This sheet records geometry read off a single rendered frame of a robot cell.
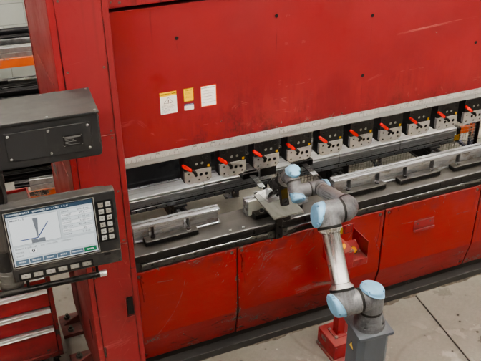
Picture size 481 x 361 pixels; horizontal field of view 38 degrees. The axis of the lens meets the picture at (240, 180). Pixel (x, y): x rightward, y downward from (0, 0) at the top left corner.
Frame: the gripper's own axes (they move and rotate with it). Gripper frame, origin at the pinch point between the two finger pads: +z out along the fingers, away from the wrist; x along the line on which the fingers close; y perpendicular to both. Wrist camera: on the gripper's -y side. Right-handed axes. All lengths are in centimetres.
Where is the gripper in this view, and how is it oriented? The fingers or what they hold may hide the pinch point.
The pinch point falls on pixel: (273, 197)
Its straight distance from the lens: 389.5
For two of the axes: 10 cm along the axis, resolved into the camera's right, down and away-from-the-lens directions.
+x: -8.8, 2.5, -4.1
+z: -3.0, 3.8, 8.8
